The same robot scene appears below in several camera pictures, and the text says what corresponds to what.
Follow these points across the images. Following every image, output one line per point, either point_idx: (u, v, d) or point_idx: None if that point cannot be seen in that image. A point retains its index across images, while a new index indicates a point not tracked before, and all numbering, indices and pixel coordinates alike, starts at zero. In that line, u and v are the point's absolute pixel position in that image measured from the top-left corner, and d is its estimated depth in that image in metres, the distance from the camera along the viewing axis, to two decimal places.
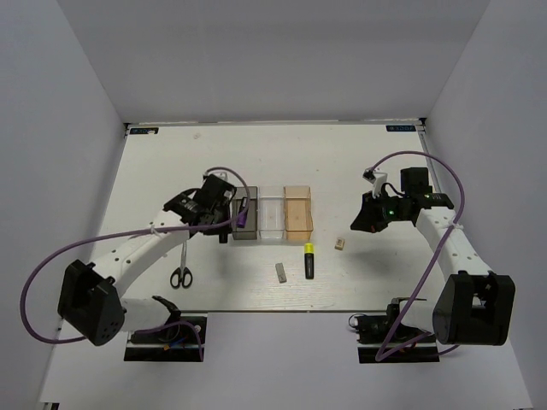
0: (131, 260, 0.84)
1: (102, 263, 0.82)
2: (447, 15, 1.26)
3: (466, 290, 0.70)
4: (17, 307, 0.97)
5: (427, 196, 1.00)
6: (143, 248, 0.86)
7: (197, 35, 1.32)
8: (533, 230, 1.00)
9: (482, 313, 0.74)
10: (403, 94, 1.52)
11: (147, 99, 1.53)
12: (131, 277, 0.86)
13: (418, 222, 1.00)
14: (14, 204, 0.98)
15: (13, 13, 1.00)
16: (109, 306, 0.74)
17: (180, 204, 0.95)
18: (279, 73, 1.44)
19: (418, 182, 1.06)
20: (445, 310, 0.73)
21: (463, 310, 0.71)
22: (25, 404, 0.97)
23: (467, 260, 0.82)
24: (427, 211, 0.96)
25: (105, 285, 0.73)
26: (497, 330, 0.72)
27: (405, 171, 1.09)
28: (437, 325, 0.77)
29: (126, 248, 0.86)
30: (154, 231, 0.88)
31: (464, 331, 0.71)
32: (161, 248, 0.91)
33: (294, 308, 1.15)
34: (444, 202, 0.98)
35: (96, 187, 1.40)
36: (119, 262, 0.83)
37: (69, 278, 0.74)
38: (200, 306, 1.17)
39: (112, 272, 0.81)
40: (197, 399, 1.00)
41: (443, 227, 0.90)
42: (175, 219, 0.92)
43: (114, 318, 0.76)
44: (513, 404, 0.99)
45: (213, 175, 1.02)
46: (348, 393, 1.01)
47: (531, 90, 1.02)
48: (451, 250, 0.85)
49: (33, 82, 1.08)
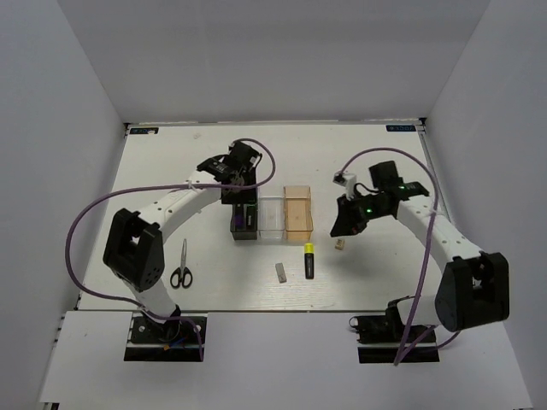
0: (173, 211, 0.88)
1: (147, 212, 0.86)
2: (447, 15, 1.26)
3: (464, 277, 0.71)
4: (17, 307, 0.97)
5: (401, 188, 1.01)
6: (183, 201, 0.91)
7: (197, 36, 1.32)
8: (533, 230, 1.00)
9: (484, 293, 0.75)
10: (403, 93, 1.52)
11: (148, 99, 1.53)
12: (171, 227, 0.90)
13: (398, 215, 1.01)
14: (14, 204, 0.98)
15: (13, 14, 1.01)
16: (154, 251, 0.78)
17: (212, 166, 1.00)
18: (279, 73, 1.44)
19: (388, 177, 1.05)
20: (448, 299, 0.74)
21: (466, 295, 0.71)
22: (24, 403, 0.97)
23: (456, 244, 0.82)
24: (406, 202, 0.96)
25: (150, 229, 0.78)
26: (499, 306, 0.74)
27: (373, 167, 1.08)
28: (443, 314, 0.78)
29: (167, 201, 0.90)
30: (191, 188, 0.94)
31: (471, 316, 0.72)
32: (196, 203, 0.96)
33: (293, 308, 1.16)
34: (419, 190, 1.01)
35: (96, 187, 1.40)
36: (162, 212, 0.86)
37: (117, 222, 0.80)
38: (198, 306, 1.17)
39: (157, 219, 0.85)
40: (197, 399, 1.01)
41: (426, 217, 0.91)
42: (209, 178, 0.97)
43: (156, 265, 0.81)
44: (512, 404, 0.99)
45: (239, 142, 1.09)
46: (348, 393, 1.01)
47: (530, 90, 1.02)
48: (440, 237, 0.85)
49: (33, 83, 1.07)
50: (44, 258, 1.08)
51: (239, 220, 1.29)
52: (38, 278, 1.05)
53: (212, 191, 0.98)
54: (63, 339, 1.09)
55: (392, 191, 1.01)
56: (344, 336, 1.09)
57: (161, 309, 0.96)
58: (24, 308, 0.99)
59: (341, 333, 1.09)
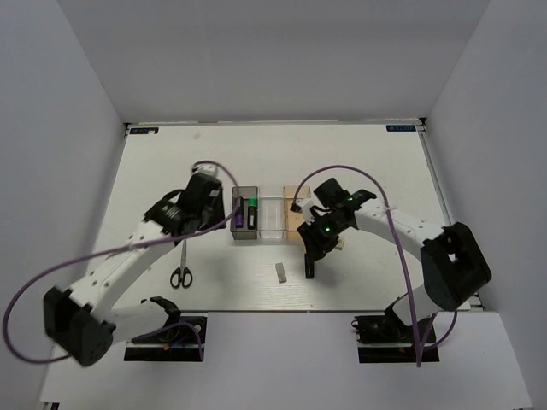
0: (110, 283, 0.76)
1: (81, 289, 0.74)
2: (447, 15, 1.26)
3: (438, 252, 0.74)
4: (17, 307, 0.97)
5: (349, 199, 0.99)
6: (122, 267, 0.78)
7: (197, 35, 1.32)
8: (533, 230, 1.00)
9: (463, 261, 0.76)
10: (403, 93, 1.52)
11: (147, 99, 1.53)
12: (114, 299, 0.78)
13: (358, 225, 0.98)
14: (14, 204, 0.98)
15: (13, 14, 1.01)
16: (90, 333, 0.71)
17: (161, 212, 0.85)
18: (279, 73, 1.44)
19: (334, 193, 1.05)
20: (436, 282, 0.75)
21: (448, 268, 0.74)
22: (24, 403, 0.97)
23: (419, 230, 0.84)
24: (360, 211, 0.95)
25: (82, 313, 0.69)
26: (480, 269, 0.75)
27: (318, 190, 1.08)
28: (439, 299, 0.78)
29: (105, 270, 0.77)
30: (133, 248, 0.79)
31: (462, 288, 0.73)
32: (144, 261, 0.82)
33: (293, 308, 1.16)
34: (367, 196, 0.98)
35: (96, 188, 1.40)
36: (97, 287, 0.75)
37: (48, 305, 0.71)
38: (198, 306, 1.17)
39: (91, 299, 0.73)
40: (197, 399, 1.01)
41: (383, 216, 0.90)
42: (156, 231, 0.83)
43: (99, 340, 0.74)
44: (512, 404, 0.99)
45: (197, 174, 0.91)
46: (347, 393, 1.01)
47: (530, 90, 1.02)
48: (404, 229, 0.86)
49: (33, 82, 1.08)
50: (44, 258, 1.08)
51: (239, 221, 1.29)
52: (38, 278, 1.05)
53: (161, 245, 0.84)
54: None
55: (345, 206, 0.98)
56: (344, 336, 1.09)
57: (154, 322, 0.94)
58: (23, 308, 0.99)
59: (341, 333, 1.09)
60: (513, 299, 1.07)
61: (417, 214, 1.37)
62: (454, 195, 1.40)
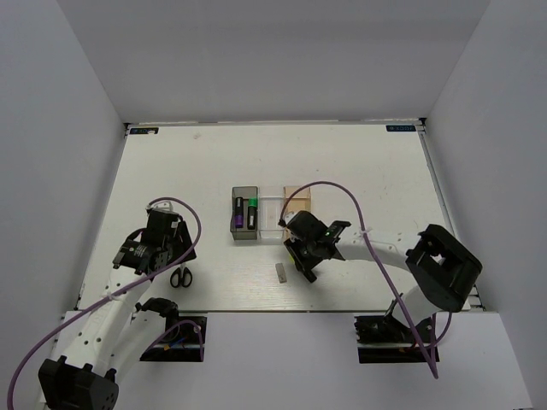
0: (102, 336, 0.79)
1: (73, 353, 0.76)
2: (447, 16, 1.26)
3: (424, 260, 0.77)
4: (17, 307, 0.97)
5: (327, 233, 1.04)
6: (108, 319, 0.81)
7: (197, 35, 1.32)
8: (533, 231, 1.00)
9: (450, 260, 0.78)
10: (403, 93, 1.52)
11: (147, 99, 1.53)
12: (109, 352, 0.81)
13: (344, 255, 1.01)
14: (13, 203, 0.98)
15: (13, 14, 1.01)
16: (95, 394, 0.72)
17: (130, 253, 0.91)
18: (278, 73, 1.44)
19: (310, 227, 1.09)
20: (434, 288, 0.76)
21: (439, 270, 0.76)
22: (24, 403, 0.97)
23: (399, 243, 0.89)
24: (339, 243, 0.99)
25: (85, 374, 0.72)
26: (469, 261, 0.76)
27: (291, 225, 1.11)
28: (441, 301, 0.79)
29: (91, 327, 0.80)
30: (113, 297, 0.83)
31: (461, 287, 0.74)
32: (128, 307, 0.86)
33: (293, 307, 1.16)
34: (340, 226, 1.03)
35: (96, 187, 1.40)
36: (90, 345, 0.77)
37: (44, 377, 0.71)
38: (197, 306, 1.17)
39: (87, 358, 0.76)
40: (197, 400, 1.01)
41: (361, 239, 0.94)
42: (130, 275, 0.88)
43: (107, 393, 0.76)
44: (513, 404, 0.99)
45: (153, 213, 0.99)
46: (348, 393, 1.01)
47: (531, 90, 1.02)
48: (385, 246, 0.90)
49: (33, 82, 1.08)
50: (44, 257, 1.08)
51: (239, 221, 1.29)
52: (38, 278, 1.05)
53: (140, 286, 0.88)
54: (63, 339, 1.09)
55: (325, 242, 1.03)
56: (344, 336, 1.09)
57: (155, 331, 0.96)
58: (23, 308, 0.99)
59: (340, 333, 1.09)
60: (514, 299, 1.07)
61: (416, 215, 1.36)
62: (454, 195, 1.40)
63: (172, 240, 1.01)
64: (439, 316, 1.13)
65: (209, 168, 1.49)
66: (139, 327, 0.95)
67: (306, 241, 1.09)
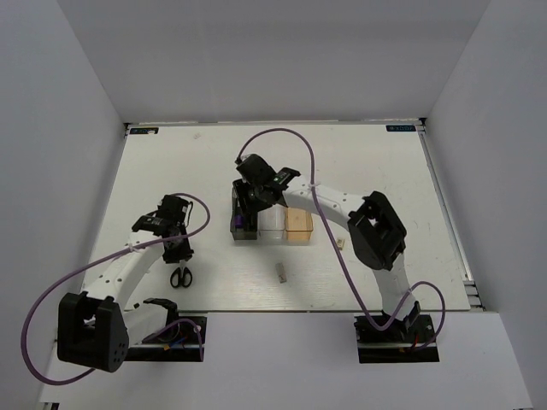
0: (122, 279, 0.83)
1: (94, 289, 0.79)
2: (447, 16, 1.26)
3: (363, 222, 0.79)
4: (17, 308, 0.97)
5: (275, 179, 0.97)
6: (129, 266, 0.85)
7: (197, 36, 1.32)
8: (534, 230, 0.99)
9: (383, 224, 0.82)
10: (403, 93, 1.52)
11: (146, 98, 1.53)
12: (125, 298, 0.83)
13: (289, 204, 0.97)
14: (14, 203, 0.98)
15: (13, 14, 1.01)
16: (114, 327, 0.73)
17: (147, 221, 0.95)
18: (278, 72, 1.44)
19: (259, 172, 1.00)
20: (361, 244, 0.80)
21: (372, 233, 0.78)
22: (25, 403, 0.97)
23: (344, 202, 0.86)
24: (287, 191, 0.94)
25: (107, 303, 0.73)
26: (397, 229, 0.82)
27: (240, 168, 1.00)
28: (367, 261, 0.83)
29: (114, 270, 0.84)
30: (134, 248, 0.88)
31: (385, 248, 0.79)
32: (144, 264, 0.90)
33: (294, 307, 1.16)
34: (291, 174, 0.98)
35: (96, 187, 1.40)
36: (111, 284, 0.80)
37: (67, 310, 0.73)
38: (197, 306, 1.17)
39: (108, 292, 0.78)
40: (197, 400, 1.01)
41: (308, 193, 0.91)
42: (149, 236, 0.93)
43: (120, 338, 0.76)
44: (514, 404, 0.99)
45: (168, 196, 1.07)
46: (348, 392, 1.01)
47: (529, 91, 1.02)
48: (331, 203, 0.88)
49: (34, 83, 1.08)
50: (44, 257, 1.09)
51: (238, 221, 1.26)
52: (38, 278, 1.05)
53: (155, 247, 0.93)
54: None
55: (273, 187, 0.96)
56: (344, 336, 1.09)
57: (156, 323, 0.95)
58: (23, 307, 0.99)
59: (341, 333, 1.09)
60: (514, 299, 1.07)
61: (417, 214, 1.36)
62: (454, 196, 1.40)
63: (179, 225, 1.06)
64: (433, 313, 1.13)
65: (209, 168, 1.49)
66: (142, 308, 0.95)
67: (252, 183, 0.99)
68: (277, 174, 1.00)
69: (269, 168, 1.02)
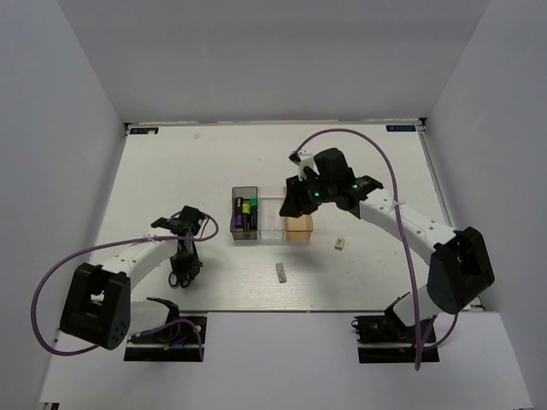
0: (137, 260, 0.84)
1: (108, 263, 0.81)
2: (446, 16, 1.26)
3: (451, 261, 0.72)
4: (16, 307, 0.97)
5: (355, 187, 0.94)
6: (145, 250, 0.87)
7: (197, 36, 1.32)
8: (534, 230, 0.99)
9: (467, 266, 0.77)
10: (403, 93, 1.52)
11: (147, 98, 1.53)
12: (135, 279, 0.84)
13: (360, 214, 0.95)
14: (13, 202, 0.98)
15: (13, 15, 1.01)
16: (121, 303, 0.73)
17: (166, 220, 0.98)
18: (278, 72, 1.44)
19: (338, 172, 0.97)
20: (441, 283, 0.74)
21: (458, 275, 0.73)
22: (24, 403, 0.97)
23: (430, 231, 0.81)
24: (365, 202, 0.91)
25: (119, 278, 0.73)
26: (485, 276, 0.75)
27: (320, 161, 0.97)
28: (438, 300, 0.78)
29: (131, 251, 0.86)
30: (151, 239, 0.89)
31: (467, 293, 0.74)
32: (157, 254, 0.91)
33: (294, 308, 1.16)
34: (372, 184, 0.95)
35: (95, 186, 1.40)
36: (126, 261, 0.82)
37: (79, 278, 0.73)
38: (197, 306, 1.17)
39: (122, 268, 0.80)
40: (197, 400, 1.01)
41: (391, 211, 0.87)
42: (166, 231, 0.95)
43: (123, 319, 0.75)
44: (513, 404, 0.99)
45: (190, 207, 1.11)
46: (348, 393, 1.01)
47: (529, 90, 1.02)
48: (414, 228, 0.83)
49: (34, 83, 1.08)
50: (44, 256, 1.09)
51: (238, 221, 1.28)
52: (38, 277, 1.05)
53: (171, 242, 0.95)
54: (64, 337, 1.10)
55: (349, 193, 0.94)
56: (344, 336, 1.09)
57: (155, 322, 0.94)
58: (23, 307, 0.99)
59: (341, 333, 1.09)
60: (514, 299, 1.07)
61: None
62: (454, 195, 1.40)
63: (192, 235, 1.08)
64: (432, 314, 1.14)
65: (209, 168, 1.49)
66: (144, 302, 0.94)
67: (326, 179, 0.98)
68: (356, 178, 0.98)
69: (349, 171, 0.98)
